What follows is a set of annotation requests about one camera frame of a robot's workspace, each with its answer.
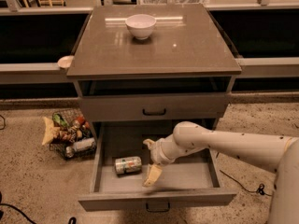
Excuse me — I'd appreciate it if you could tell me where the grey drawer cabinet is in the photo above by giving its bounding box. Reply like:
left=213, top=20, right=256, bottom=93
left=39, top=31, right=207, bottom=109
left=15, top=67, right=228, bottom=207
left=66, top=3, right=243, bottom=213

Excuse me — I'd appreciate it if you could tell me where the closed grey upper drawer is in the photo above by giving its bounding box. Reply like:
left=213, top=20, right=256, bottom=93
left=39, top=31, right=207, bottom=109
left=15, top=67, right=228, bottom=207
left=78, top=94, right=228, bottom=122

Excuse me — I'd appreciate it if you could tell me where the black floor cable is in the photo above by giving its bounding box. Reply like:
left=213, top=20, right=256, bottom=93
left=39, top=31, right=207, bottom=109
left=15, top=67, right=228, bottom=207
left=214, top=152, right=274, bottom=198
left=0, top=190, right=78, bottom=224

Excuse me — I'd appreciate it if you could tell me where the clear plastic bottle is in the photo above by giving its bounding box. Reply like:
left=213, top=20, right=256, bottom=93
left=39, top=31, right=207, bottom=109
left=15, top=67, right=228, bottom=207
left=65, top=138, right=95, bottom=158

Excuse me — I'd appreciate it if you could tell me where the open grey middle drawer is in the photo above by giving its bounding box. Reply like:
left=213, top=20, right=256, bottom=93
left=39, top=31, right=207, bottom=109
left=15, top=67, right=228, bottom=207
left=78, top=120, right=237, bottom=211

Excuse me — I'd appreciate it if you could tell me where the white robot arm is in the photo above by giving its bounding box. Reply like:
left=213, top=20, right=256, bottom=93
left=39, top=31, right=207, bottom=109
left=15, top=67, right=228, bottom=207
left=143, top=121, right=299, bottom=224

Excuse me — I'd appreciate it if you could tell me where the black wire basket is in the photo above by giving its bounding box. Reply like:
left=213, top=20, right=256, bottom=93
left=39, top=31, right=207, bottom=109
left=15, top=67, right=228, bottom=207
left=50, top=108, right=96, bottom=160

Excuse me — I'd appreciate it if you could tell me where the white ceramic bowl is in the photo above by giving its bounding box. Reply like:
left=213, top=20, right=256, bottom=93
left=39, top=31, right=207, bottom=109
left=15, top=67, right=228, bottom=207
left=125, top=14, right=156, bottom=40

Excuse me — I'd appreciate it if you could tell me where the red capped bottle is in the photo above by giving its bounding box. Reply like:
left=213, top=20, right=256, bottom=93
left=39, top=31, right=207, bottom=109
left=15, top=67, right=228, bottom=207
left=72, top=116, right=85, bottom=129

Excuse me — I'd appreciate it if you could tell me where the black floor cable right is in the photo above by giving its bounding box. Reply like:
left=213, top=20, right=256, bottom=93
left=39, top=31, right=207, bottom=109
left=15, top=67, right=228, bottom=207
left=214, top=152, right=274, bottom=198

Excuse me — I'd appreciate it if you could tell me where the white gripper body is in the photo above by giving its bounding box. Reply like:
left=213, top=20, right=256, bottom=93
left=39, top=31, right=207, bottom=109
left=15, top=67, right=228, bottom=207
left=149, top=138, right=175, bottom=166

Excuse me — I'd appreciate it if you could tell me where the yellow chip bag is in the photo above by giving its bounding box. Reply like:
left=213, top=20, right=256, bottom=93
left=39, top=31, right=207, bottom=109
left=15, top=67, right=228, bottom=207
left=42, top=117, right=60, bottom=145

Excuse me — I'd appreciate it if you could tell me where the silver green 7up can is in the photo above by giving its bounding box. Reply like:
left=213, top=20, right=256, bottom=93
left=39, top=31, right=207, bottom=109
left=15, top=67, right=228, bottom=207
left=114, top=156, right=142, bottom=175

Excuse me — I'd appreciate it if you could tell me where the small round white dish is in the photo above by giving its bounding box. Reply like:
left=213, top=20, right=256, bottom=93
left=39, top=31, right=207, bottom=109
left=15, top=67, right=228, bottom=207
left=57, top=55, right=74, bottom=69

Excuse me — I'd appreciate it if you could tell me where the black upper drawer handle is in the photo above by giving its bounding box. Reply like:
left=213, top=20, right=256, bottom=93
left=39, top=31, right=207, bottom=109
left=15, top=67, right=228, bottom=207
left=142, top=109, right=166, bottom=116

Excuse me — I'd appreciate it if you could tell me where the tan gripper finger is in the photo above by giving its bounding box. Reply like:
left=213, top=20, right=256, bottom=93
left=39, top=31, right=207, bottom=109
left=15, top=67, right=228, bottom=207
left=143, top=139, right=156, bottom=150
left=143, top=164, right=163, bottom=187

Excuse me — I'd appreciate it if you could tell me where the black drawer handle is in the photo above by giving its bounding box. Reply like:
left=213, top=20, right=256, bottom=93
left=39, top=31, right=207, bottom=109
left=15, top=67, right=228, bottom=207
left=146, top=202, right=170, bottom=213
left=142, top=109, right=166, bottom=116

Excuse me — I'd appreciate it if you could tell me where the black floor cable left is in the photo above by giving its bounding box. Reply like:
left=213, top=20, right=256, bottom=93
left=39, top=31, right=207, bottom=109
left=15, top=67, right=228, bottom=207
left=0, top=190, right=78, bottom=224

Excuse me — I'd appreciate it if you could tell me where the green snack bag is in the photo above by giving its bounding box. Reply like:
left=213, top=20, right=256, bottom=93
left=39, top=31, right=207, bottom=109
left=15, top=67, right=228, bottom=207
left=52, top=114, right=68, bottom=128

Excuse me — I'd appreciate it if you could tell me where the black middle drawer handle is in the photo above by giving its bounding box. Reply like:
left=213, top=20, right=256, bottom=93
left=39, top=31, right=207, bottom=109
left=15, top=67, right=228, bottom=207
left=146, top=202, right=170, bottom=213

